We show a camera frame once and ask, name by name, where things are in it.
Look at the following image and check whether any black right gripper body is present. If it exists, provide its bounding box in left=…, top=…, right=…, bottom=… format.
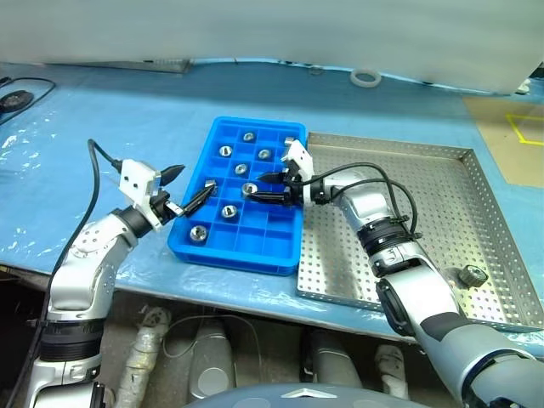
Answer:
left=281, top=167, right=307, bottom=207

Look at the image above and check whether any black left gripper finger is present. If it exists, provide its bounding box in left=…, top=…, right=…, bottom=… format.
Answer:
left=182, top=184, right=218, bottom=218
left=159, top=164, right=186, bottom=186

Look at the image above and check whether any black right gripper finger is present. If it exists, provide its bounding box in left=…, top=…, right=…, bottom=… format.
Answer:
left=256, top=169, right=290, bottom=185
left=246, top=191, right=287, bottom=205

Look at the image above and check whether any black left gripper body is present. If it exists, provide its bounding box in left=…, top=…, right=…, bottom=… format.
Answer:
left=148, top=189, right=184, bottom=227

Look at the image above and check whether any blue compartment tray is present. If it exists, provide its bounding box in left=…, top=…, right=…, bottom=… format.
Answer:
left=166, top=116, right=309, bottom=278

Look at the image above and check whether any blue plastic table cover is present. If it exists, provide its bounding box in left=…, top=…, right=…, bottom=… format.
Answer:
left=0, top=59, right=544, bottom=341

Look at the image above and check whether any grey metal bar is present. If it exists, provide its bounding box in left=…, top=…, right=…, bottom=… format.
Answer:
left=41, top=56, right=193, bottom=75

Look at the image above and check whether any white tape roll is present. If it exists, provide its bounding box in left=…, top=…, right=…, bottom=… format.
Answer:
left=349, top=68, right=381, bottom=89

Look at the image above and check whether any perforated metal tray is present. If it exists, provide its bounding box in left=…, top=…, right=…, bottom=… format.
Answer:
left=295, top=131, right=542, bottom=333

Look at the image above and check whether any grey rounded cylinder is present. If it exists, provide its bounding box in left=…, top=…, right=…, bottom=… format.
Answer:
left=300, top=328, right=363, bottom=388
left=185, top=317, right=237, bottom=401

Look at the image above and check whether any black round disc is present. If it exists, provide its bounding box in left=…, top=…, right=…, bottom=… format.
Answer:
left=0, top=90, right=34, bottom=113

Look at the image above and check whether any grey robot torso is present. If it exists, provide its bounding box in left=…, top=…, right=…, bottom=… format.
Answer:
left=182, top=379, right=411, bottom=408

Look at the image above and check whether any brown cardboard sheet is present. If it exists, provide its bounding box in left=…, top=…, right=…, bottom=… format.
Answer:
left=462, top=94, right=544, bottom=187

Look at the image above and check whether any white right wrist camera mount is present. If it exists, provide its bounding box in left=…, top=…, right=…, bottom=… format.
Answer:
left=280, top=141, right=315, bottom=180

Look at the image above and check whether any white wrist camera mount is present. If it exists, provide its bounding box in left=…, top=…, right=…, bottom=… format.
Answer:
left=280, top=141, right=315, bottom=180
left=117, top=158, right=166, bottom=234

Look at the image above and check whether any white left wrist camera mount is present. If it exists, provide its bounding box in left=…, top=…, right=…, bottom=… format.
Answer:
left=117, top=158, right=166, bottom=234

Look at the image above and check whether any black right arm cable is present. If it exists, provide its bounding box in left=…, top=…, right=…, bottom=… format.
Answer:
left=303, top=162, right=422, bottom=241

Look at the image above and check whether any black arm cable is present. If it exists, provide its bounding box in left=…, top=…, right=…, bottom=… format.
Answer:
left=303, top=162, right=422, bottom=241
left=0, top=139, right=127, bottom=408

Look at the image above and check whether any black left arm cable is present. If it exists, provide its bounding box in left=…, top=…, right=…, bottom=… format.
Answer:
left=0, top=139, right=127, bottom=408

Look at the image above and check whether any white wrapped post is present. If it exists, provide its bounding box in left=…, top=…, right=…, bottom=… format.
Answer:
left=375, top=343, right=410, bottom=400
left=116, top=304, right=172, bottom=408

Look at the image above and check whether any thin black table cable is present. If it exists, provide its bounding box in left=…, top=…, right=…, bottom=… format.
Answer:
left=0, top=75, right=57, bottom=125

